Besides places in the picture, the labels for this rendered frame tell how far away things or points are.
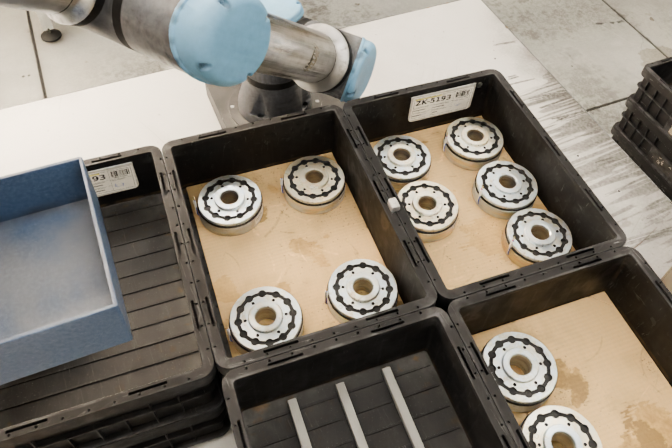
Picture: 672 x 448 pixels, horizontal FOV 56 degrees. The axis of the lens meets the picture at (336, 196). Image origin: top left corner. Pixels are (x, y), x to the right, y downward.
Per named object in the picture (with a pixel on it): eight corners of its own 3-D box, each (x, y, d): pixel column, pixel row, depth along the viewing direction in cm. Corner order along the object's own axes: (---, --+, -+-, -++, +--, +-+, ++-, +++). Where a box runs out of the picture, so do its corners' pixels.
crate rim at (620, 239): (338, 112, 108) (339, 102, 106) (494, 77, 115) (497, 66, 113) (439, 311, 85) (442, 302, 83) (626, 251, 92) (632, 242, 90)
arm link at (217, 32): (323, 22, 122) (126, -57, 72) (391, 48, 117) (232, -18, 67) (302, 82, 125) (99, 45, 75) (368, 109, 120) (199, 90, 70)
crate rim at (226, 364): (162, 152, 101) (159, 142, 100) (338, 112, 108) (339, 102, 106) (220, 381, 78) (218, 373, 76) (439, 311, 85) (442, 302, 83)
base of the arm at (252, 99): (228, 92, 134) (224, 53, 127) (295, 76, 138) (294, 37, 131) (252, 137, 125) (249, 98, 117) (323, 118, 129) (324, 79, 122)
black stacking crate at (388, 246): (173, 191, 109) (161, 145, 100) (336, 151, 116) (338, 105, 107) (229, 407, 86) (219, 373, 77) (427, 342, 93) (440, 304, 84)
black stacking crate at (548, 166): (338, 151, 116) (340, 105, 107) (482, 115, 123) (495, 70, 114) (430, 341, 93) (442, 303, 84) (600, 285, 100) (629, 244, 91)
